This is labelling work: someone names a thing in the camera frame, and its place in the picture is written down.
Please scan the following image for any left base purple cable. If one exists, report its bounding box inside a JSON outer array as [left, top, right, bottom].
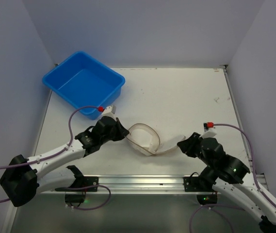
[[66, 184, 111, 211]]

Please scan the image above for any aluminium mounting rail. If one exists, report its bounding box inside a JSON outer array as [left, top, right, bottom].
[[37, 171, 211, 195]]

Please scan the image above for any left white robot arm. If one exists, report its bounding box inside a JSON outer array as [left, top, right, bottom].
[[0, 116, 129, 207]]

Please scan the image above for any round beige mesh laundry bag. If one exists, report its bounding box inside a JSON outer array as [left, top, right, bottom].
[[126, 123, 186, 156]]

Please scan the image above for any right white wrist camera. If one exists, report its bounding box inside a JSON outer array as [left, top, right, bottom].
[[201, 122, 217, 138]]

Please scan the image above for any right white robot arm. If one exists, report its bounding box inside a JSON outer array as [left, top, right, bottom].
[[177, 133, 276, 233]]

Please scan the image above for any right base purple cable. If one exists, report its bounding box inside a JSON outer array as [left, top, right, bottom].
[[189, 203, 245, 233]]

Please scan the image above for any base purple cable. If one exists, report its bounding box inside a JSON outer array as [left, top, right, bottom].
[[189, 203, 245, 233], [66, 184, 111, 211]]

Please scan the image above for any blue plastic bin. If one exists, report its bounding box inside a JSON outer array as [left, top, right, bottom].
[[42, 51, 126, 109]]

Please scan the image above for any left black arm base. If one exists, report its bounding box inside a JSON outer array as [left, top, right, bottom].
[[55, 165, 99, 207]]

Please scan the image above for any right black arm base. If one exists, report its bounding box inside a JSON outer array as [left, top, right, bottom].
[[183, 172, 218, 205]]

